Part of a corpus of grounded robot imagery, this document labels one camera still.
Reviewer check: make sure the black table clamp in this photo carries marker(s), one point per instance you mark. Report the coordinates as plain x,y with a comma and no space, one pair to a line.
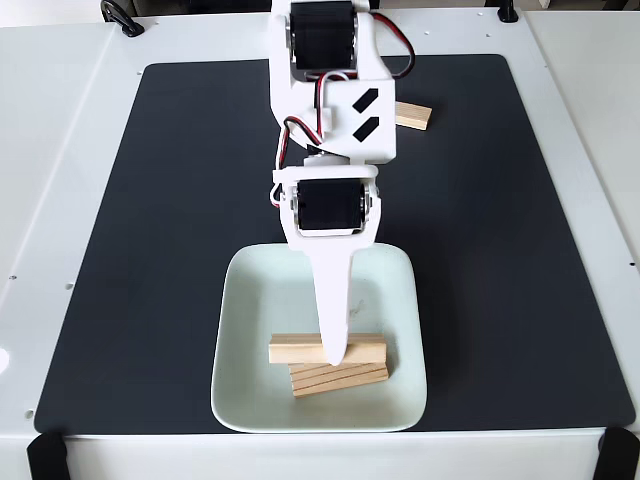
507,12
122,17

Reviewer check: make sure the pale green square plate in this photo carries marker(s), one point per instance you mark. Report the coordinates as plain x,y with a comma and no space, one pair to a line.
260,300

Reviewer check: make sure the plain wooden block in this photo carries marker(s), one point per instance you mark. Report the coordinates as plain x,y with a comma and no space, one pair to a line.
414,116
295,350

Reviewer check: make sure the grooved wooden block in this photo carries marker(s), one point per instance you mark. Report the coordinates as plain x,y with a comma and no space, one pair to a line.
350,380

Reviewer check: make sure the black corner bracket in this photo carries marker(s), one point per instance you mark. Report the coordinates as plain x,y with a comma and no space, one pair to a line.
620,455
47,457

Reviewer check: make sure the black rubber mat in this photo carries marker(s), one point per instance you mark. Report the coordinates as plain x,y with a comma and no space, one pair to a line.
150,250

